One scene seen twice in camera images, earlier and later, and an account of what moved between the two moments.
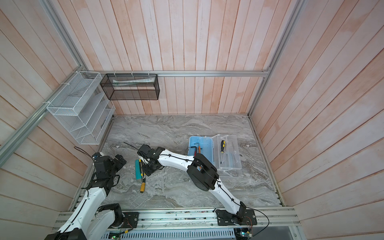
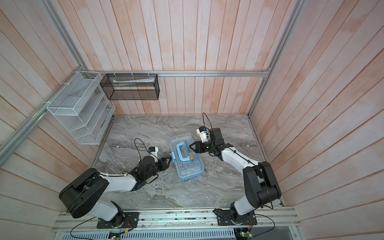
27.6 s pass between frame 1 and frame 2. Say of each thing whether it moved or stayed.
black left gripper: moved
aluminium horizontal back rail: stayed
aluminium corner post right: stayed
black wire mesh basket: stayed
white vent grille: stayed
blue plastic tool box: moved
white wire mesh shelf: stayed
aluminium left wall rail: stayed
